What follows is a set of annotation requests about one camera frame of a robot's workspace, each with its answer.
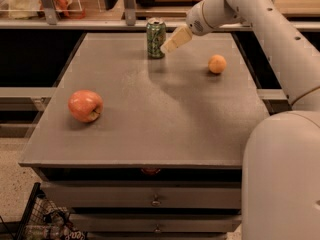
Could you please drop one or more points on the black wire basket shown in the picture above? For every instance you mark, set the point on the black wire basket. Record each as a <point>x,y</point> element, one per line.
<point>43,220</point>

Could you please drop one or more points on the lower drawer knob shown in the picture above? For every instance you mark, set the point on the lower drawer knob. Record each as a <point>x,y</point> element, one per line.
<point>157,229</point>

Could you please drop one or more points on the clear plastic box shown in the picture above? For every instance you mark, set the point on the clear plastic box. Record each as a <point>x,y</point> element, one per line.
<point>26,9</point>

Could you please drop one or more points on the green soda can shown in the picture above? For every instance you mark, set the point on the green soda can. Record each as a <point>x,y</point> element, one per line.
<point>156,36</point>

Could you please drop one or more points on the grey drawer cabinet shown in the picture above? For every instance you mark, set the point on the grey drawer cabinet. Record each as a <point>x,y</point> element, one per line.
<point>170,113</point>

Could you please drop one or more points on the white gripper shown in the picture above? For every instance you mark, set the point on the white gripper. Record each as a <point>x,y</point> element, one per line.
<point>196,24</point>

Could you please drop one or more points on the upper drawer knob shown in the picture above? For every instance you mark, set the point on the upper drawer knob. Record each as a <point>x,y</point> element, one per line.
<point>155,202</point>

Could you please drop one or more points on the metal shelf rail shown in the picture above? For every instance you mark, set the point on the metal shelf rail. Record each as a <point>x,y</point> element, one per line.
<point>104,25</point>

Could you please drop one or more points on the drawer knob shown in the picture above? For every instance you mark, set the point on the drawer knob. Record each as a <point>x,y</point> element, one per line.
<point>155,202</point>
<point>157,229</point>

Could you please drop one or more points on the orange fruit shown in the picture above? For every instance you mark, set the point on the orange fruit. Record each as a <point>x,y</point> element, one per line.
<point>217,64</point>

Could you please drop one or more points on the red object in drawer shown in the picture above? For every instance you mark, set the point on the red object in drawer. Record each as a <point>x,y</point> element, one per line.
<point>150,171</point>

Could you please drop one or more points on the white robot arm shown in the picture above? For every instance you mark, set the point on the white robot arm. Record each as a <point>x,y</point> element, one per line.
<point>281,161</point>

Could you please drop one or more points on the red apple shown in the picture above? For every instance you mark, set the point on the red apple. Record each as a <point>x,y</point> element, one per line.
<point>85,105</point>

